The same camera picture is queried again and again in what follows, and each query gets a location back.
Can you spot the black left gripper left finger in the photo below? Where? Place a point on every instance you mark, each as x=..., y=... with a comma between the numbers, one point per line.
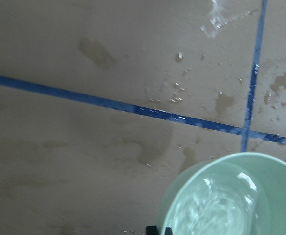
x=151, y=230

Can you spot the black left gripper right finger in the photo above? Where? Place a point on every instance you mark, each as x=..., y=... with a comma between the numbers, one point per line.
x=168, y=231

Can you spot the light green ceramic bowl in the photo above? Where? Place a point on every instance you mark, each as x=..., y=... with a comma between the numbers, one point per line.
x=239, y=194

